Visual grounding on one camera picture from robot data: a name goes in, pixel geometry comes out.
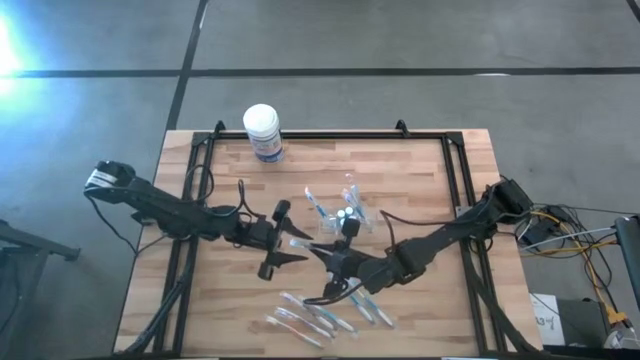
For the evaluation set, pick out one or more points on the orange white toothbrush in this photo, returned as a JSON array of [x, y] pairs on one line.
[[295, 333]]

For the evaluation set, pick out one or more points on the white wipes canister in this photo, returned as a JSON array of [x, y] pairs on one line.
[[262, 127]]

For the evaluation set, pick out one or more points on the clear acrylic organizer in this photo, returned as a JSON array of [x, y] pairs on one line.
[[327, 227]]

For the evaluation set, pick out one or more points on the dark grey box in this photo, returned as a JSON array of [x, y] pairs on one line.
[[582, 322]]

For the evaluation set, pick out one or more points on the black equipment stand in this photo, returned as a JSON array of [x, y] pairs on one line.
[[631, 250]]

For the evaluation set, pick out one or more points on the black side table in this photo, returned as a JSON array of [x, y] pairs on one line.
[[30, 242]]

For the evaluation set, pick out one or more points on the black aluminium table frame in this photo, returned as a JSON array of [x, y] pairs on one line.
[[325, 135]]

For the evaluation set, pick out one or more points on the black power adapter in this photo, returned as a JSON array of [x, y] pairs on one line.
[[537, 232]]

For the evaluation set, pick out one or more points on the blue mouthwash bottle white cap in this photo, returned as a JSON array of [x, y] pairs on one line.
[[341, 214], [350, 212]]

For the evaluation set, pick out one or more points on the purple white toothbrush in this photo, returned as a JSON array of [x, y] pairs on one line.
[[302, 323], [305, 309]]

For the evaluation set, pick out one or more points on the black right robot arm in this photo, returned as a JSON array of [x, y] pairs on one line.
[[440, 237]]

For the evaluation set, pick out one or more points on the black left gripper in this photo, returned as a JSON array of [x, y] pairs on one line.
[[260, 235]]

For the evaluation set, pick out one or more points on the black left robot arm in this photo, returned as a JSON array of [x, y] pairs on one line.
[[165, 212]]

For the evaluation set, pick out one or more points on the white paper sheet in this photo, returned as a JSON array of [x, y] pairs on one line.
[[545, 320]]

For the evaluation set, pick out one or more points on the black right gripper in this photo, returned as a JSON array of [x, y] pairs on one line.
[[360, 272]]

